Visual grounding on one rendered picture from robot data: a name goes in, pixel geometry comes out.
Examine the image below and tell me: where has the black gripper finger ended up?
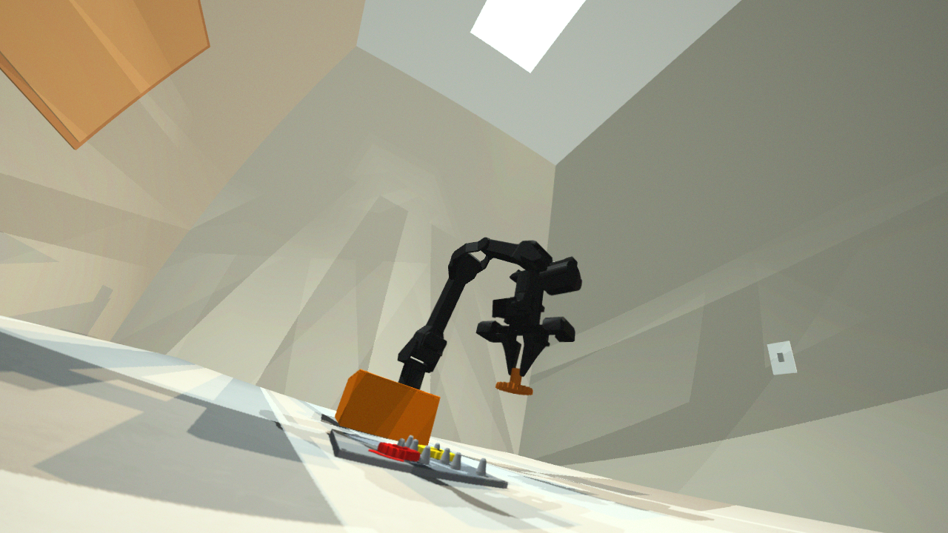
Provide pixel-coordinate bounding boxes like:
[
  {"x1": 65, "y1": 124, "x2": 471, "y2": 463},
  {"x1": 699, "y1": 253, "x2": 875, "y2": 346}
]
[
  {"x1": 495, "y1": 334, "x2": 521, "y2": 375},
  {"x1": 519, "y1": 333, "x2": 550, "y2": 377}
]

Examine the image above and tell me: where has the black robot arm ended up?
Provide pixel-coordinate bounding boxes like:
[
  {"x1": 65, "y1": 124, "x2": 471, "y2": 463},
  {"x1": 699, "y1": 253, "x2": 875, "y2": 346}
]
[{"x1": 397, "y1": 237, "x2": 582, "y2": 390}]

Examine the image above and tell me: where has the red gear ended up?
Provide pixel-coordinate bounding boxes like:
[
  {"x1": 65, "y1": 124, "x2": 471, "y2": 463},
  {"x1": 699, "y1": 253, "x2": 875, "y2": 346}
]
[{"x1": 377, "y1": 442, "x2": 420, "y2": 462}]

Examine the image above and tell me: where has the orange gear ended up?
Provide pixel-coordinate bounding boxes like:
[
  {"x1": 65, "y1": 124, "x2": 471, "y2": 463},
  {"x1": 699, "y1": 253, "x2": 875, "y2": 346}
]
[{"x1": 495, "y1": 368, "x2": 533, "y2": 395}]

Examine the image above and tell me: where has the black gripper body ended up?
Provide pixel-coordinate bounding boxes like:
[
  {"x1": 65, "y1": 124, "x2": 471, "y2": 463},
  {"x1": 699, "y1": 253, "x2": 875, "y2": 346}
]
[{"x1": 476, "y1": 292, "x2": 575, "y2": 343}]

